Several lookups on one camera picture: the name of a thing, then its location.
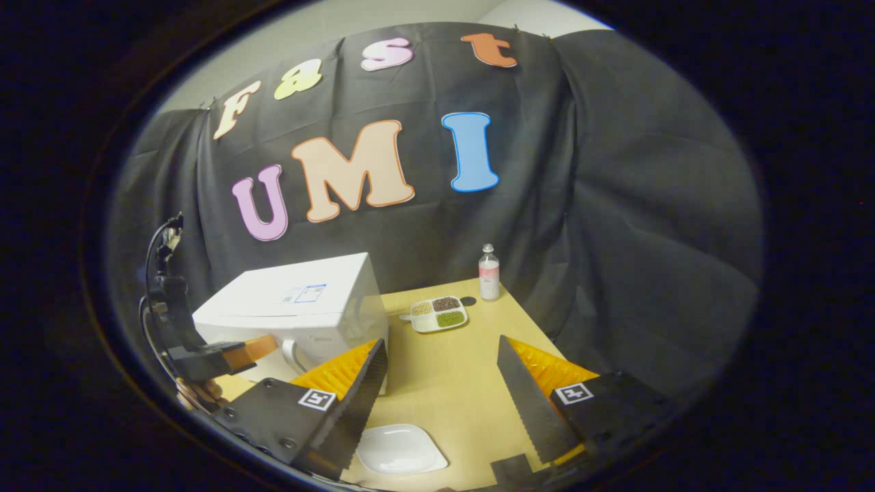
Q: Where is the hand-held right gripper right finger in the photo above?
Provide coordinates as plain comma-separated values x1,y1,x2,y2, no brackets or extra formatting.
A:
497,335,677,465

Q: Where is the white microwave oven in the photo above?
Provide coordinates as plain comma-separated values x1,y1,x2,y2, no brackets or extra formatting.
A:
193,252,389,396

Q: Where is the divided tray of beans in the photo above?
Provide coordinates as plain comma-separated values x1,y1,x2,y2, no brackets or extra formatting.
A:
400,295,470,334

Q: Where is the black backdrop cloth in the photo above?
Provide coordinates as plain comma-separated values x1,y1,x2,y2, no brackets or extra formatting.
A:
106,22,763,411

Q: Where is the black table edge clamp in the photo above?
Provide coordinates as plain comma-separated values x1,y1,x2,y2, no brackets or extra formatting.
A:
491,453,535,487

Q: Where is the white square plate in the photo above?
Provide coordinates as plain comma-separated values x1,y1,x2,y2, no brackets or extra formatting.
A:
355,424,449,476

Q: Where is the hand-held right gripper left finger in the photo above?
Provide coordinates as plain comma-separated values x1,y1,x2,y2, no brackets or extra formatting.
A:
213,338,389,480

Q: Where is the clear bottle with pink label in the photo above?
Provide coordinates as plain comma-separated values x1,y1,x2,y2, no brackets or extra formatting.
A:
479,244,501,301

